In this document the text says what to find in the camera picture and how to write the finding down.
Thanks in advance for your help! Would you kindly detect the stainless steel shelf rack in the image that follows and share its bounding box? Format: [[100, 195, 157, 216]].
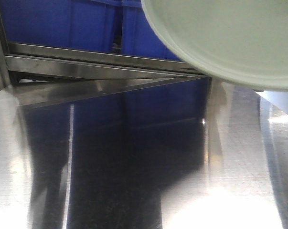
[[0, 1, 288, 229]]

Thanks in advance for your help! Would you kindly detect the large blue plastic bin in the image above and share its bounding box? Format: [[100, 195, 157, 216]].
[[121, 0, 180, 61]]

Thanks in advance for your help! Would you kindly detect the pale green plate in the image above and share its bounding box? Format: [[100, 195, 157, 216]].
[[141, 0, 288, 91]]

